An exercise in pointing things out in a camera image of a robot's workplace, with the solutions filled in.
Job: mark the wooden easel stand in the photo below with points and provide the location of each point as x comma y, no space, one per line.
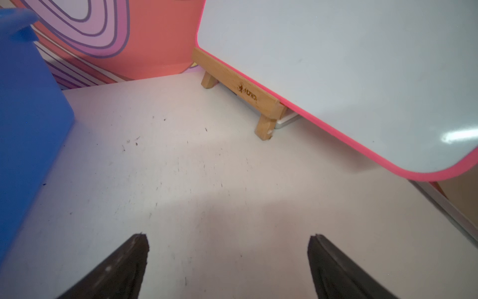
270,108

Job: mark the blue plastic basket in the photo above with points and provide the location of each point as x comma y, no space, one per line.
35,120

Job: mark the white board pink frame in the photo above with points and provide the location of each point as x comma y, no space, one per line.
395,80

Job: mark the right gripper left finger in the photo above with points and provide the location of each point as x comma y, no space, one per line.
119,276

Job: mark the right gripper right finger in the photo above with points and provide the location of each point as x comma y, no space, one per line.
336,276

